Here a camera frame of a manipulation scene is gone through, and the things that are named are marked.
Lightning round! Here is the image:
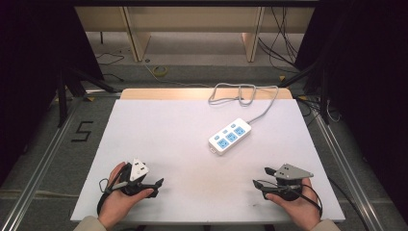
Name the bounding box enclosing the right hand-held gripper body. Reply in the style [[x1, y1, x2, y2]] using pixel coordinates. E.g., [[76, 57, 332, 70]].
[[272, 163, 315, 202]]

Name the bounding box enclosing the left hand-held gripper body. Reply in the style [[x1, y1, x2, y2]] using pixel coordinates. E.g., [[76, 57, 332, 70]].
[[119, 158, 155, 197]]

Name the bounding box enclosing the white power strip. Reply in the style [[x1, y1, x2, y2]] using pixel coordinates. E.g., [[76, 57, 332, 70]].
[[208, 117, 252, 157]]

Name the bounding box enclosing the person's left hand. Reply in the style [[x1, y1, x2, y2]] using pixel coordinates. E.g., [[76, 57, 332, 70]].
[[97, 161, 155, 231]]

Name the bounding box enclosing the person's right hand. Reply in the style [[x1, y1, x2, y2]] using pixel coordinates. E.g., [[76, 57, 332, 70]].
[[265, 185, 322, 231]]

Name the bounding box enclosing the black metal stand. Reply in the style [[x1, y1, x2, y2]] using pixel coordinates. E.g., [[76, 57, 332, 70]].
[[56, 65, 117, 129], [278, 59, 332, 125]]

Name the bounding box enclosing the yellow tape roll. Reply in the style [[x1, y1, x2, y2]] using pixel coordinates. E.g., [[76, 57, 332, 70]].
[[151, 64, 168, 78]]

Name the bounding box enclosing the black curtain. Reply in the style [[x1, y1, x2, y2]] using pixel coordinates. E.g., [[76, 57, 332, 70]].
[[294, 0, 408, 222], [0, 0, 105, 187]]

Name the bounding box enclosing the light wooden shelf unit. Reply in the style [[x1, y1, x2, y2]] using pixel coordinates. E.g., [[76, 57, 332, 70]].
[[74, 5, 316, 64]]

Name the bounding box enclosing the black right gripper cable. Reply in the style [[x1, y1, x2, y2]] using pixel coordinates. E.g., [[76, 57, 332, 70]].
[[255, 178, 323, 218]]

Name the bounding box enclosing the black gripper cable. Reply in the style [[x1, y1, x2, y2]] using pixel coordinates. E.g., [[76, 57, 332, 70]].
[[255, 178, 323, 218], [96, 163, 130, 217]]

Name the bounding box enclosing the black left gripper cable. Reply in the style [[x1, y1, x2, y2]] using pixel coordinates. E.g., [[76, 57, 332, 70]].
[[96, 163, 130, 217]]

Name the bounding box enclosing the aluminium floor rail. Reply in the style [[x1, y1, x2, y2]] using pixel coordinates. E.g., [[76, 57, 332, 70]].
[[0, 104, 80, 231], [312, 110, 388, 231]]

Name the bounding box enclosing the grey power strip cable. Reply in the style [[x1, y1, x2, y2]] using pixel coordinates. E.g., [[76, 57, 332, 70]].
[[208, 82, 280, 126]]

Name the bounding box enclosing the thin black floor cable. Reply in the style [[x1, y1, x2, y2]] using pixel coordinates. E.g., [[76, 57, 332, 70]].
[[95, 51, 126, 83]]

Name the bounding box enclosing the bundle of black floor cables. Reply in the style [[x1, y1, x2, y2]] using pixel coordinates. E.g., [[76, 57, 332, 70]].
[[257, 6, 301, 71]]

